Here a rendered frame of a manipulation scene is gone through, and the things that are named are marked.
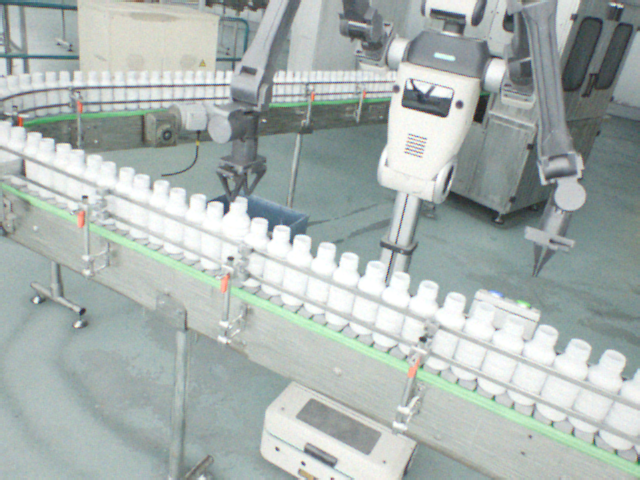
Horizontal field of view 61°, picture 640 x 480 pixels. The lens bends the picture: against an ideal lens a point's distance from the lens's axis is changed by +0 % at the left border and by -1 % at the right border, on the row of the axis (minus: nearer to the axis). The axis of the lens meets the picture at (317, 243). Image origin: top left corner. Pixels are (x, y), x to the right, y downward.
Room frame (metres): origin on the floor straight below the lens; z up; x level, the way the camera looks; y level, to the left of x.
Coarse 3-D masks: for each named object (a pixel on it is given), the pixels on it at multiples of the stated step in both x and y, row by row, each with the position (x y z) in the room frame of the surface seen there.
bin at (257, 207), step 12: (240, 192) 1.83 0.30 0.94; (228, 204) 1.80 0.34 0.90; (252, 204) 1.81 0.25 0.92; (264, 204) 1.79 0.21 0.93; (276, 204) 1.77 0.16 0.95; (252, 216) 1.80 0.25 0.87; (264, 216) 1.78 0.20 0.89; (276, 216) 1.76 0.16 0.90; (288, 216) 1.74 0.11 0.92; (300, 216) 1.73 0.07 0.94; (300, 228) 1.67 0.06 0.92; (144, 312) 1.36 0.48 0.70
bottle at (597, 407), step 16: (608, 352) 0.85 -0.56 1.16; (592, 368) 0.84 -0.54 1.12; (608, 368) 0.82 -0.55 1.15; (592, 384) 0.82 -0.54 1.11; (608, 384) 0.80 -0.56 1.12; (576, 400) 0.83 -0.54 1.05; (592, 400) 0.81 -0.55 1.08; (608, 400) 0.80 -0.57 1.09; (592, 416) 0.80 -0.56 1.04; (592, 432) 0.80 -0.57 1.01
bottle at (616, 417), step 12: (624, 384) 0.81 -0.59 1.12; (636, 384) 0.79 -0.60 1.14; (624, 396) 0.79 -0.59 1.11; (636, 396) 0.78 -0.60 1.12; (612, 408) 0.80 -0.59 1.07; (624, 408) 0.78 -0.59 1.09; (612, 420) 0.79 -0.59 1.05; (624, 420) 0.78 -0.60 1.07; (636, 420) 0.77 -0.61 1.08; (600, 432) 0.80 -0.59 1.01; (624, 432) 0.77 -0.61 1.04; (636, 432) 0.77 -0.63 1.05; (612, 444) 0.78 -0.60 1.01; (624, 444) 0.77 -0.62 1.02
